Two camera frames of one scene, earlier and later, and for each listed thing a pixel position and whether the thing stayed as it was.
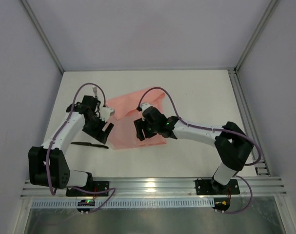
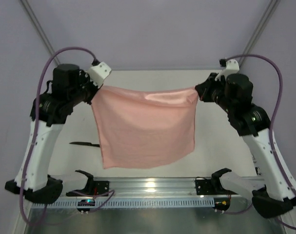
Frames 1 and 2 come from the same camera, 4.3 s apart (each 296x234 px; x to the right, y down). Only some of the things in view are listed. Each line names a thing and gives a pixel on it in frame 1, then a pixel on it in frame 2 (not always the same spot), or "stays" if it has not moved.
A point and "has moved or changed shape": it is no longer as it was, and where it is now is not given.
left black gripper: x=99 y=130 → x=91 y=91
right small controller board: x=221 y=204 stays
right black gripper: x=143 y=126 → x=202 y=90
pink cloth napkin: x=124 y=134 has moved or changed shape
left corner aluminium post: x=43 y=35 stays
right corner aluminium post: x=266 y=16 stays
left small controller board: x=85 y=205 stays
